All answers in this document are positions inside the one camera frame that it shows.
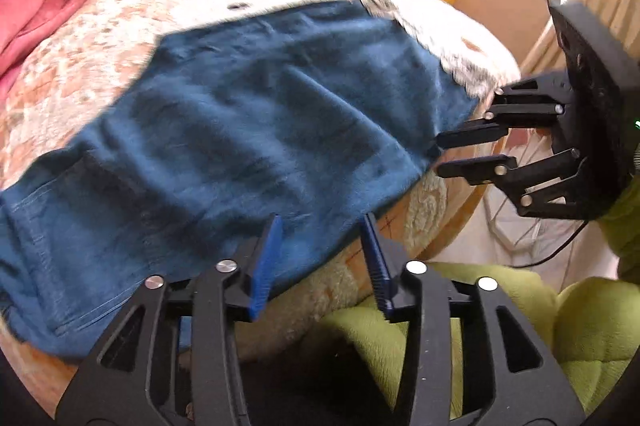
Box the blue pants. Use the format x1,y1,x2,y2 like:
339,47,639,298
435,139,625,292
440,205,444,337
0,0,481,362

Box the dark cloth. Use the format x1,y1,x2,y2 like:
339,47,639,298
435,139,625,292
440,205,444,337
240,336,386,426

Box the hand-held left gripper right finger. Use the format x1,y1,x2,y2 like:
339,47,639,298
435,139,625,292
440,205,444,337
361,212,588,426

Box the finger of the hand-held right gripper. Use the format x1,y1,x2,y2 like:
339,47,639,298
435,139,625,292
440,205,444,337
436,149,591,219
436,74,571,149

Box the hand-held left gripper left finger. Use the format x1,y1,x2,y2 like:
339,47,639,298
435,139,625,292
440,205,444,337
55,213,283,426

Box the pink duvet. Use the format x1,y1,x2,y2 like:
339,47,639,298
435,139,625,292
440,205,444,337
0,0,96,107

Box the black cable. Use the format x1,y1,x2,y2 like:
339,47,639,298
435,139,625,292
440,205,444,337
510,219,588,269

